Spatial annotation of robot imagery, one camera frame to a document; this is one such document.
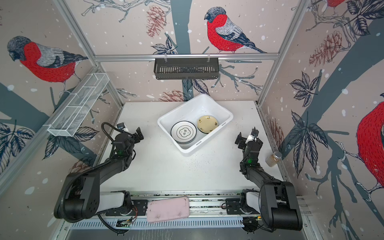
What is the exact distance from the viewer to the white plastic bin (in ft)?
3.01

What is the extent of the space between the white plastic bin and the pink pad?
0.25 metres

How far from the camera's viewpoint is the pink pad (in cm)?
70
